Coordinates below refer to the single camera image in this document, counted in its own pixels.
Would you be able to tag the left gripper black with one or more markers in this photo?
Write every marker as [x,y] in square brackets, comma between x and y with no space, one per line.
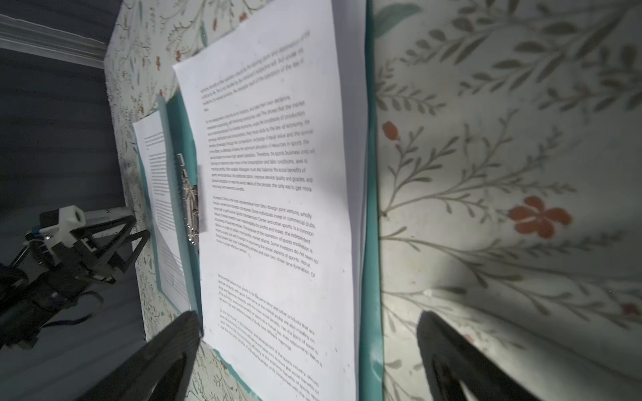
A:
[29,307]

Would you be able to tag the printed paper sheet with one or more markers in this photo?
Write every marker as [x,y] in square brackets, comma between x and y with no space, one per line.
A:
[279,114]
[151,141]

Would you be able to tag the teal green file folder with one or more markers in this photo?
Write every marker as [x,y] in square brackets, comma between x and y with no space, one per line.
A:
[179,139]

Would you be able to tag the silver folder clip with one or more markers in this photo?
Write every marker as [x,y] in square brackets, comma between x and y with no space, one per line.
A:
[190,203]

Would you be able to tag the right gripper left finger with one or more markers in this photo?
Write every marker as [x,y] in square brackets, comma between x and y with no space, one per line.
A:
[160,370]

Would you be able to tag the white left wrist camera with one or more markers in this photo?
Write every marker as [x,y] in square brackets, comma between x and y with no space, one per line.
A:
[56,226]

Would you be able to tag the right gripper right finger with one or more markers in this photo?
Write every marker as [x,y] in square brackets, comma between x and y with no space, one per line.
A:
[450,362]

